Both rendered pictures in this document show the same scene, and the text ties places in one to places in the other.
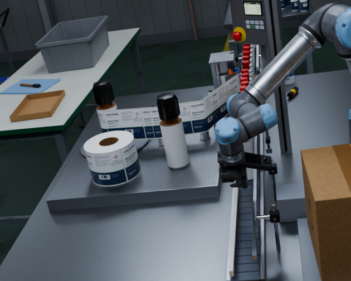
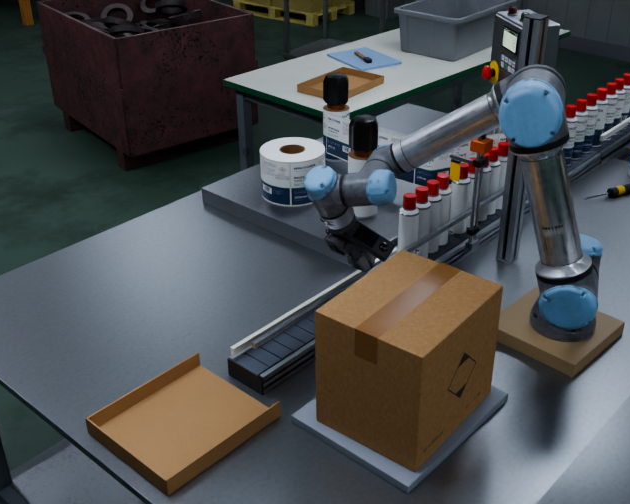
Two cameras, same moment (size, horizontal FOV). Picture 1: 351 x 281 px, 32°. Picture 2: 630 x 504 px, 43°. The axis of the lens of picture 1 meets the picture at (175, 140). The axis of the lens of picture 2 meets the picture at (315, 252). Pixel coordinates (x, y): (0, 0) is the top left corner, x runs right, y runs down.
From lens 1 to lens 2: 1.01 m
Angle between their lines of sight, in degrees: 28
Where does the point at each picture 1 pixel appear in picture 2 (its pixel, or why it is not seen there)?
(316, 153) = (409, 262)
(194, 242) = (275, 304)
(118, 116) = (340, 126)
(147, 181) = (308, 215)
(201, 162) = (386, 222)
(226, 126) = (316, 177)
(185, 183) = not seen: hidden behind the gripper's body
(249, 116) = (353, 177)
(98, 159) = (264, 164)
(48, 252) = (150, 240)
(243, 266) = (262, 352)
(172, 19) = not seen: outside the picture
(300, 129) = not seen: hidden behind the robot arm
